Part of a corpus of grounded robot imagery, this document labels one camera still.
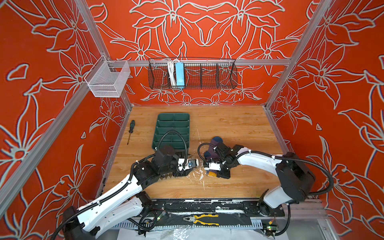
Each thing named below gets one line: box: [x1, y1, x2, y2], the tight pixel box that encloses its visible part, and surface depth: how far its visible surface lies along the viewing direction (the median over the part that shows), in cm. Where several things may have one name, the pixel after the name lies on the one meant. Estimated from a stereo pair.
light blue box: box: [176, 62, 185, 86], surface depth 91 cm
